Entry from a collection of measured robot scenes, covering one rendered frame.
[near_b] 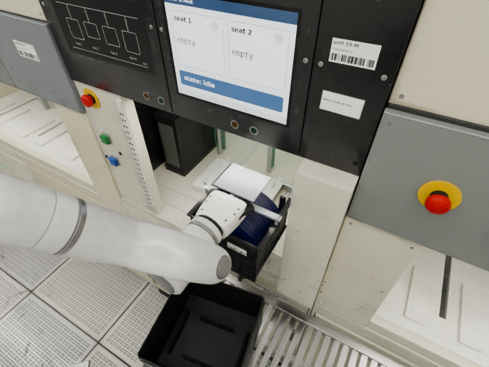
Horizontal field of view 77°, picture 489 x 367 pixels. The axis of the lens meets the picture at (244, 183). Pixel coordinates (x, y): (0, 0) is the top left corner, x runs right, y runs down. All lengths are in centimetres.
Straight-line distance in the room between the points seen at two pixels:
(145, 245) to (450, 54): 55
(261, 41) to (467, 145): 38
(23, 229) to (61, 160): 130
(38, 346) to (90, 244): 173
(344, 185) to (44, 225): 51
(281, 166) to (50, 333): 161
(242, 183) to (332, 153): 26
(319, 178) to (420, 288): 67
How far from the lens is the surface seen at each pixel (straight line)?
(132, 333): 204
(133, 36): 81
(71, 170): 168
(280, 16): 58
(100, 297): 221
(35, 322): 231
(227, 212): 73
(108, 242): 53
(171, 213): 129
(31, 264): 256
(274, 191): 130
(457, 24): 54
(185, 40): 71
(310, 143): 65
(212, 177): 136
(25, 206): 48
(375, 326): 112
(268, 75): 62
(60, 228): 49
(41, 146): 192
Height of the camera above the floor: 183
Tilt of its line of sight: 44 degrees down
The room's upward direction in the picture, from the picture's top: straight up
